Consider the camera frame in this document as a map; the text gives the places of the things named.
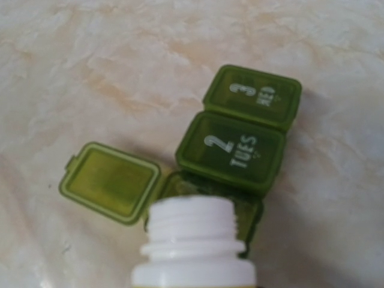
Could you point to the green weekly pill organizer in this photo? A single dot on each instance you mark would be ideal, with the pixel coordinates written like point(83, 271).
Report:
point(233, 148)

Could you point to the white pill bottle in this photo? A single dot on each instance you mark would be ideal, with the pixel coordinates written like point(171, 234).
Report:
point(192, 242)

